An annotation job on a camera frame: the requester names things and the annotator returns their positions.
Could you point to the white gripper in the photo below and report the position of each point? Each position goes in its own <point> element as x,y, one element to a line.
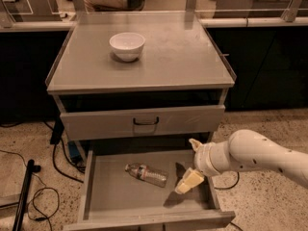
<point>201,159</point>

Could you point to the clear plastic water bottle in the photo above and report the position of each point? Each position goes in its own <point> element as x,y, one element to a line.
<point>147,174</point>

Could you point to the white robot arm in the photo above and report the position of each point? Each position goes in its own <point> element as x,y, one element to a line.
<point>245,150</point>

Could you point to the grey top drawer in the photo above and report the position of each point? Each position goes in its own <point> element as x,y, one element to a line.
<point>119,124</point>

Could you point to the grey drawer cabinet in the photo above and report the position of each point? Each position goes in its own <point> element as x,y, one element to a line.
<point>179,66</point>

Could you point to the grey open middle drawer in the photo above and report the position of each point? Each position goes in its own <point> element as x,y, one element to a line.
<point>112,200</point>

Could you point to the blue box under cabinet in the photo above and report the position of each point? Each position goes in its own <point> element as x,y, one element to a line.
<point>74,153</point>

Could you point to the white ceramic bowl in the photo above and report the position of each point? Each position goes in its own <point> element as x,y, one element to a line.
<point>127,46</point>

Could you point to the black metal stand bar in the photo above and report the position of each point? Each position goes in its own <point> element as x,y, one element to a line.
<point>22,202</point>

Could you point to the grey background desk right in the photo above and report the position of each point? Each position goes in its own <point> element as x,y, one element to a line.
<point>250,8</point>

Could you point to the grey background desk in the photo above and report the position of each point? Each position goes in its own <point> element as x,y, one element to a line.
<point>32,10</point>
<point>250,8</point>

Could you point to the grey background desk left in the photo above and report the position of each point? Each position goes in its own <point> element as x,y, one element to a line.
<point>32,10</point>

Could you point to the black drawer handle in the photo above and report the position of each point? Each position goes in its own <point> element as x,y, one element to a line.
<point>146,122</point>

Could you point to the white barrier rail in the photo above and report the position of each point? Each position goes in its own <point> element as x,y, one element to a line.
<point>46,26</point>

